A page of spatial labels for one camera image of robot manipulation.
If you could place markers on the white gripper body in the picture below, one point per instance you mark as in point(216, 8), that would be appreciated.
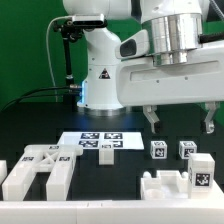
point(201, 79)

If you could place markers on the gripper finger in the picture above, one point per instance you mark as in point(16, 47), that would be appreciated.
point(150, 113)
point(208, 125)

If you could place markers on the white chair seat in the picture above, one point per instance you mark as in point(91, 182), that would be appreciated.
point(172, 184)

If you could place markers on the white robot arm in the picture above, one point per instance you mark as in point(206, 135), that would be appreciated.
point(149, 53)

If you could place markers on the white tagged cube left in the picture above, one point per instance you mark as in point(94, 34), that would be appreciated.
point(158, 150)

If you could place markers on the white tagged cube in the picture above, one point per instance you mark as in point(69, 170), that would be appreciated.
point(158, 150)
point(187, 147)

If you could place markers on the white tagged cube right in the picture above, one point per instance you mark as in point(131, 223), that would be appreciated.
point(187, 147)

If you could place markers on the white block at left edge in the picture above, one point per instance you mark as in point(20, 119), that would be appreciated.
point(3, 170)

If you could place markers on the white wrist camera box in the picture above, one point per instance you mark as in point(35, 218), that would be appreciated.
point(136, 46)

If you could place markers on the white marker base plate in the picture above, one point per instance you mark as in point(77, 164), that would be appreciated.
point(93, 140)

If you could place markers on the black camera stand pole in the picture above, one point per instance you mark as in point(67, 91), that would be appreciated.
point(69, 75)

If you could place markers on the black camera on stand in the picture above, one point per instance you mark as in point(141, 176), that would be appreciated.
point(73, 27)

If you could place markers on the white chair back frame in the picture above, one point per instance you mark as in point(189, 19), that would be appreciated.
point(56, 160)

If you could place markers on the white obstacle wall frame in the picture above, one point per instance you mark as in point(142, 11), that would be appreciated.
point(155, 211)

